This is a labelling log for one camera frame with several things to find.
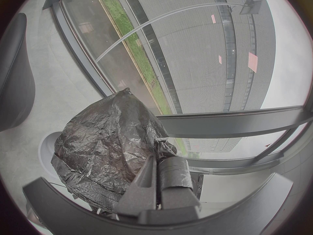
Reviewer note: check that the white trash bin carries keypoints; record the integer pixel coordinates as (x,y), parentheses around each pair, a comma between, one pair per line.
(45,150)

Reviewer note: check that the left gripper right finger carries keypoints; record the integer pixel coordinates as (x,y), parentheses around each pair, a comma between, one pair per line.
(178,199)

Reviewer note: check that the black plastic bag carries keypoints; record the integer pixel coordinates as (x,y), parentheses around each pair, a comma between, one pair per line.
(105,141)

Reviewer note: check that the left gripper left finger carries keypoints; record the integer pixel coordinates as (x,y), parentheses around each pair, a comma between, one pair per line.
(141,194)

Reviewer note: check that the dark grey round chair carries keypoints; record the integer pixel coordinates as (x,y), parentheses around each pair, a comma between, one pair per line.
(14,82)

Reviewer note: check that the window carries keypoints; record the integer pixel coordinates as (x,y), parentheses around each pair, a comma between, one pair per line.
(195,57)

